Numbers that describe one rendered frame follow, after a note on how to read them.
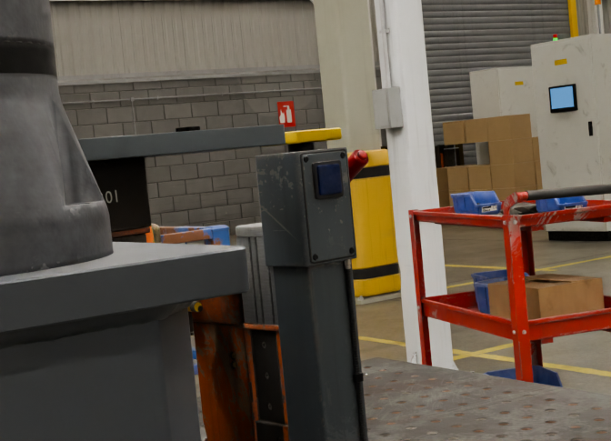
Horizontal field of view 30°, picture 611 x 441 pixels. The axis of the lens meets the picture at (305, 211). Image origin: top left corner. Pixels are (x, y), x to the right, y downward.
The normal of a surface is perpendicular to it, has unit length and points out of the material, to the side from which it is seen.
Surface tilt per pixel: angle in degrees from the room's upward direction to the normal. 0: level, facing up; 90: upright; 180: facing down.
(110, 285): 90
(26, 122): 73
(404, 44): 90
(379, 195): 90
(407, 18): 90
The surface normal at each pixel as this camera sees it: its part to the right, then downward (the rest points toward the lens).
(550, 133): -0.82, 0.11
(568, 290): 0.44, 0.00
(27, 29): 0.91, -0.07
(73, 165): 0.63, -0.02
